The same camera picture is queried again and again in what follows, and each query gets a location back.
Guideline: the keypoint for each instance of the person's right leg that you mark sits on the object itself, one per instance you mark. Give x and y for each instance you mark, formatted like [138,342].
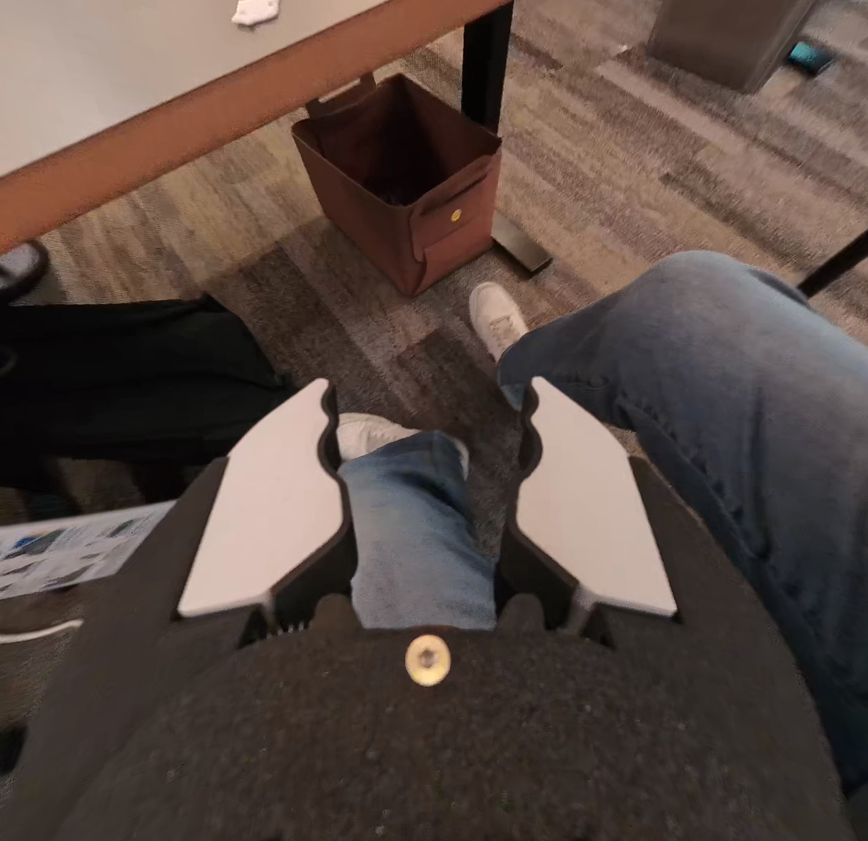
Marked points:
[732,393]

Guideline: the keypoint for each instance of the person's left white shoe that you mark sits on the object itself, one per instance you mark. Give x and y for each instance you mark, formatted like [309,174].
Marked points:
[369,431]

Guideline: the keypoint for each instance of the black slanted leg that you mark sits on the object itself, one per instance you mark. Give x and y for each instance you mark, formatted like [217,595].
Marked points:
[837,261]

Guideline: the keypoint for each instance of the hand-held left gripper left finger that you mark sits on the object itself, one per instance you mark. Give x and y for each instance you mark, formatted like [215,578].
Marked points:
[271,502]

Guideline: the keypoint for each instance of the grey metal cabinet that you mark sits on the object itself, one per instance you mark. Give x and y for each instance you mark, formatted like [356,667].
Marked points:
[732,27]

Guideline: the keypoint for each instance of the person's leg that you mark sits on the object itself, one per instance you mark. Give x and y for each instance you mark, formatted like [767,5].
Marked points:
[732,393]
[420,529]

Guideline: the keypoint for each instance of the person's white shoe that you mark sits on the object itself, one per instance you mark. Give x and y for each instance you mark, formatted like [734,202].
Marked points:
[495,315]
[369,431]

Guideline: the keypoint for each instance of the dark shoe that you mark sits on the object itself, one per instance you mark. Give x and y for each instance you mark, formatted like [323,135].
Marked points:
[20,271]

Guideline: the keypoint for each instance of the brown fabric bin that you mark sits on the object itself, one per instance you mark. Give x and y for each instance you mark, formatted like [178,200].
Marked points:
[447,244]

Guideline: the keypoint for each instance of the teal object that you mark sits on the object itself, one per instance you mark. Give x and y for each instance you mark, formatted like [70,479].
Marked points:
[810,58]

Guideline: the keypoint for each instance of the black table leg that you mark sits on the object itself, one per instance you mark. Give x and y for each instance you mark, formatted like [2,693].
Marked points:
[488,61]

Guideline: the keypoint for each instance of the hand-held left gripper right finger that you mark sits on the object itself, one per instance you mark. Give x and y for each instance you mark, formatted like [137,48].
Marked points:
[590,508]

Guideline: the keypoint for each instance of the white puzzle piece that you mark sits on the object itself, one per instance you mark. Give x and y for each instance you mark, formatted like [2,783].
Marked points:
[256,7]

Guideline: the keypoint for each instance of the person's left leg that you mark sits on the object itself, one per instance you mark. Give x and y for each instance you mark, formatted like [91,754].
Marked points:
[420,529]

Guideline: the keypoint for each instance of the black cloth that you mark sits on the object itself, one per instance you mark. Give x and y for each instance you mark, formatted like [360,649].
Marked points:
[122,373]

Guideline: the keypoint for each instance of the person's right white shoe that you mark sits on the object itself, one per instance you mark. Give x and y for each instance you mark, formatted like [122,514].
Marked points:
[495,315]

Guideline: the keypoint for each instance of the printed paper sheet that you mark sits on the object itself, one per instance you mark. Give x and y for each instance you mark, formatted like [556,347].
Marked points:
[68,549]

